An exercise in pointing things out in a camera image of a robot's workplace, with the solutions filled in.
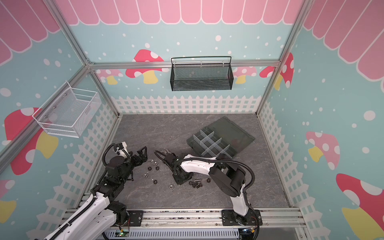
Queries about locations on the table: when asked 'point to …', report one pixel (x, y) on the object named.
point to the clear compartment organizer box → (224, 136)
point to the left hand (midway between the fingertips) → (141, 152)
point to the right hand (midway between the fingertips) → (181, 180)
